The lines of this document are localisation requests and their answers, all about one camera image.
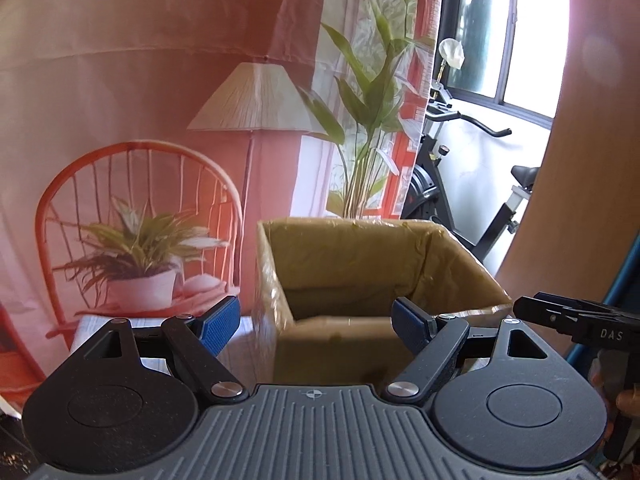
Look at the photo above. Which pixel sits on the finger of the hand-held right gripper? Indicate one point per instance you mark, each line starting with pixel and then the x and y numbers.
pixel 575 300
pixel 575 327

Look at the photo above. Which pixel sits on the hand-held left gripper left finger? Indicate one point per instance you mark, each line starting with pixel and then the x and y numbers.
pixel 220 327

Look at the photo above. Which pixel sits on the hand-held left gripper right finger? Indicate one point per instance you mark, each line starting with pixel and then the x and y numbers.
pixel 407 327

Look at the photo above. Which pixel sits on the plastic-lined cardboard box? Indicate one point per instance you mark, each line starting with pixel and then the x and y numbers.
pixel 340 345

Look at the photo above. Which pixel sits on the brown wooden board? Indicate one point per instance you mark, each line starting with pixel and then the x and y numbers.
pixel 590 160

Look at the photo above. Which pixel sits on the black exercise bike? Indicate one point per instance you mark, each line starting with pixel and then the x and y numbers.
pixel 430 185

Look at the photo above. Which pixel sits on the white cloth on rod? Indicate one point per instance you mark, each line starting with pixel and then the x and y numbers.
pixel 451 52

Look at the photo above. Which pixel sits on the dark-framed window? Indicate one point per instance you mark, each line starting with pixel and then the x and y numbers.
pixel 480 35

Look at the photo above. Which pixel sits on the printed backdrop cloth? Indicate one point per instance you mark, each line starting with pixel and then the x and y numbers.
pixel 125 60

